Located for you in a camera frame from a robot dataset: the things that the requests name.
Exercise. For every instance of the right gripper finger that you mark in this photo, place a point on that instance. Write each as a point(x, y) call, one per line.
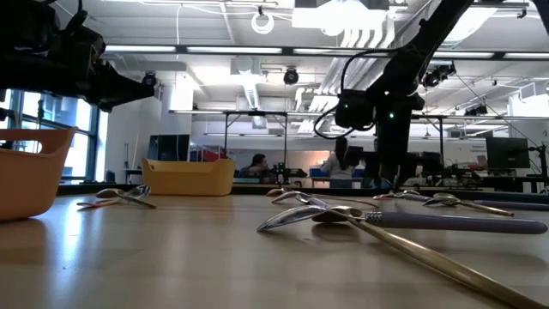
point(392, 159)

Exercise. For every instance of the bright ceiling light panel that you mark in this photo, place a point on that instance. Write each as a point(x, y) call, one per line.
point(326, 17)

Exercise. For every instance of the long ceiling light strip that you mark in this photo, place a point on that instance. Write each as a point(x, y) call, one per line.
point(527, 56)
point(233, 50)
point(141, 49)
point(463, 55)
point(326, 51)

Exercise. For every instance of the black ceiling spotlight cluster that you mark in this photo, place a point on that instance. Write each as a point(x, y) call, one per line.
point(437, 76)
point(476, 110)

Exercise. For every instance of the gold spoon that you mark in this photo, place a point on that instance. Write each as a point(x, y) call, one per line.
point(109, 193)
point(472, 279)
point(274, 192)
point(446, 197)

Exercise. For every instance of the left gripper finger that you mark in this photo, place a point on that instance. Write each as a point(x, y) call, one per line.
point(124, 90)
point(122, 105)

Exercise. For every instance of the blue storage bins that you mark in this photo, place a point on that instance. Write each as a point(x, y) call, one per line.
point(316, 172)

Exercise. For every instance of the black ceiling camera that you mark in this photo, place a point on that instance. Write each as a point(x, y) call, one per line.
point(149, 79)
point(291, 76)

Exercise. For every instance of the red storage bin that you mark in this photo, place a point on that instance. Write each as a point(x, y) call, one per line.
point(206, 155)

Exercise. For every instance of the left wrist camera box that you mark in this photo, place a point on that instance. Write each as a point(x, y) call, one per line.
point(38, 26)

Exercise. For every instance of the white ceiling pipes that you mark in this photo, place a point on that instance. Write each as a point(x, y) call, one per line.
point(343, 75)

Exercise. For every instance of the white ventilation duct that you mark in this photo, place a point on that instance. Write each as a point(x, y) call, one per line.
point(252, 92)

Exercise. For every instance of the person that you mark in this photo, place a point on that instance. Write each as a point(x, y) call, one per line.
point(339, 167)
point(257, 163)

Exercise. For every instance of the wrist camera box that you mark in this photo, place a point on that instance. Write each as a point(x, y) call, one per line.
point(38, 26)
point(354, 109)

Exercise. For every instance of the large window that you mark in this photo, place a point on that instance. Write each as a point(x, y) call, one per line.
point(60, 116)

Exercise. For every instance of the orange plastic bin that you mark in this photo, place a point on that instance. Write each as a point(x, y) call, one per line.
point(30, 184)

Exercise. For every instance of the background black robot arm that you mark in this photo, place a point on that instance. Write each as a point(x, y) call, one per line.
point(283, 173)

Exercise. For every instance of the yellow plastic bin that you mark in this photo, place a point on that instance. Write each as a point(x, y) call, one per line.
point(188, 182)

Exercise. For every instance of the black overhead rail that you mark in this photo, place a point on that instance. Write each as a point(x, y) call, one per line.
point(287, 50)

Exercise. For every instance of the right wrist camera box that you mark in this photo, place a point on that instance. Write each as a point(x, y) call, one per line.
point(354, 109)

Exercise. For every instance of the black equipment stand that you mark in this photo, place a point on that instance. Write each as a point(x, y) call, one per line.
point(544, 167)

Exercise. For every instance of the dark standing panel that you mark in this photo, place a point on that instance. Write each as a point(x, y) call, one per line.
point(169, 148)

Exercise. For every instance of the black metal frame stand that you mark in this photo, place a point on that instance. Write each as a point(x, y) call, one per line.
point(441, 141)
point(257, 113)

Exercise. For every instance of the dark computer monitor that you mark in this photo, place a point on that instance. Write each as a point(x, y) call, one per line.
point(508, 152)

